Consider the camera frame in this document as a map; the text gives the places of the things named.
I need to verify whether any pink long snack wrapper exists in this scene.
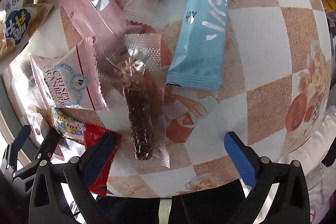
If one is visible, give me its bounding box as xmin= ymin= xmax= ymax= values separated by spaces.
xmin=55 ymin=0 xmax=132 ymax=42

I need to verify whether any light blue snack bar wrapper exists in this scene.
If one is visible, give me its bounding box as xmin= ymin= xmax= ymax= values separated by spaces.
xmin=166 ymin=0 xmax=230 ymax=90

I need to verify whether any floral yellow candy packet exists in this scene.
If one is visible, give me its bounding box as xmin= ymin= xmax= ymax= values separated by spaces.
xmin=36 ymin=107 xmax=85 ymax=145

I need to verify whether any pink crispy cranberry packet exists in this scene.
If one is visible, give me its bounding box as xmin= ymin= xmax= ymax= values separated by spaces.
xmin=30 ymin=37 xmax=108 ymax=110

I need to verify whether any clear brown snack bar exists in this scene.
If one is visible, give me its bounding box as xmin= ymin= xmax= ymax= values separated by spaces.
xmin=103 ymin=34 xmax=170 ymax=168

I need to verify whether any red snack wrapper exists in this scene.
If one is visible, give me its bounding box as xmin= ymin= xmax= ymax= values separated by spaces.
xmin=84 ymin=124 xmax=121 ymax=196

